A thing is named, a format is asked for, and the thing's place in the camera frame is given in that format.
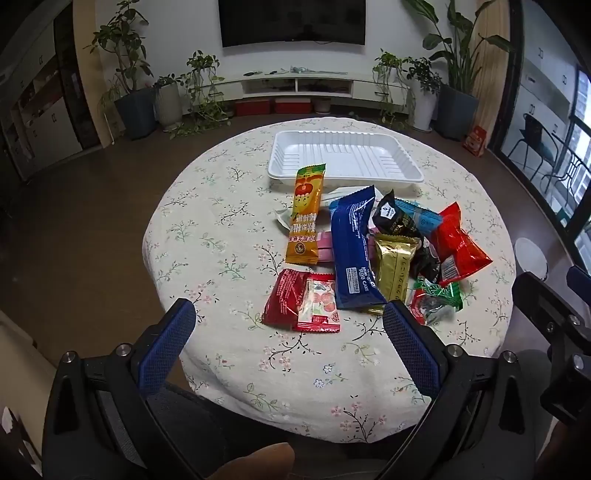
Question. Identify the black gold-print snack packet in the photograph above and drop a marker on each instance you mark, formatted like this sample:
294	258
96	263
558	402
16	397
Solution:
395	218

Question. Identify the red white fruit-print packet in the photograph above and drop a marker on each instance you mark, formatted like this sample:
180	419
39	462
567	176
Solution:
321	307

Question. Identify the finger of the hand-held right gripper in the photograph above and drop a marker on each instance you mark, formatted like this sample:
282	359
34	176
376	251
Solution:
547	305
580	279

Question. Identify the green red snack packet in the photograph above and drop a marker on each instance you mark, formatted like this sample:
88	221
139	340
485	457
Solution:
437	295

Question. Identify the white plastic tray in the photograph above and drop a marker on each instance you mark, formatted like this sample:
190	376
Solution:
346	157

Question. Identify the orange snack packet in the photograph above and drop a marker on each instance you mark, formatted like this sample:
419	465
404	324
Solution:
305	217

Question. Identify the bright red snack packet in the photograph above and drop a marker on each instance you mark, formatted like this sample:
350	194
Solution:
457	244

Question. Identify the small black snack packet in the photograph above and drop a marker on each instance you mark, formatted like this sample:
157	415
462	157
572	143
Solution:
427	264

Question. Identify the broad-leaf plant in blue pot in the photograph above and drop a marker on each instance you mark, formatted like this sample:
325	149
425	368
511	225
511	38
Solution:
457	113

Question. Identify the leafy tree in blue pot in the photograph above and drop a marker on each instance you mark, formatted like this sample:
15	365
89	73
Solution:
134	110

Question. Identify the small plant pot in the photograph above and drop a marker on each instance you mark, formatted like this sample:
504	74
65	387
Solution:
323	105

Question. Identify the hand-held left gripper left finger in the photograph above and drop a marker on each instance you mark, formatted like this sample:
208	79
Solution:
167	344

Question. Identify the round table with floral cloth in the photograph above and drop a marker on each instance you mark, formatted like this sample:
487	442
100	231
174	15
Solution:
221	221

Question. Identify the dark red snack packet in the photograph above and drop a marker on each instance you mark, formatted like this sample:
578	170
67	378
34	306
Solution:
284	300

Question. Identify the dark balcony chair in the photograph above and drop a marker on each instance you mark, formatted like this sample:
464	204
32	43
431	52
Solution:
535	138

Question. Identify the red paper bag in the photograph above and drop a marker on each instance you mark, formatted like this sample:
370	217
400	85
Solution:
476	142

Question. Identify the white snack packet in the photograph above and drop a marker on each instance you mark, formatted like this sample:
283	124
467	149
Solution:
284	217

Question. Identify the red storage box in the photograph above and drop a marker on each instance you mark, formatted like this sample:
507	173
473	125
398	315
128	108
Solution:
253	107
291	106

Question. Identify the plant in grey pot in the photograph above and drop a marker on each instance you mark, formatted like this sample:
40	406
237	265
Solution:
169	104

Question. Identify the trailing vine plant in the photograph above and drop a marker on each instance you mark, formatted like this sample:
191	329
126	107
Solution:
203	87
390	78

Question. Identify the dark blue cake packet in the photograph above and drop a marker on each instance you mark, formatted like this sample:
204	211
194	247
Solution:
354	251

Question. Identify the white television cabinet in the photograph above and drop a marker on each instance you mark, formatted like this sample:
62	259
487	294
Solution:
277	85

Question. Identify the white round bin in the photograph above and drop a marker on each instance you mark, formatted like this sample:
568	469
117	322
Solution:
531	256

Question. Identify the wall television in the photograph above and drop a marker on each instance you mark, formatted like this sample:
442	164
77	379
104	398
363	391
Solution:
293	21

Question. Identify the pink snack packet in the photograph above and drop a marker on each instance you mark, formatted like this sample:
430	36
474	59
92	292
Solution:
324	247

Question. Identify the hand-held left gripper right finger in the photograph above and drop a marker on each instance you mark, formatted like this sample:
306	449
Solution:
412	348

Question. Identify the plant in white pot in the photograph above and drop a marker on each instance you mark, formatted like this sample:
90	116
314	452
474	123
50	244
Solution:
424	104

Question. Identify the gold snack packet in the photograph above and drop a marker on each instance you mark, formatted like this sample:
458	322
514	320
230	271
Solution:
393	270

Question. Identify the light blue snack packet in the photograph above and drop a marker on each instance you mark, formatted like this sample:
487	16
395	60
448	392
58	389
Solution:
424	220

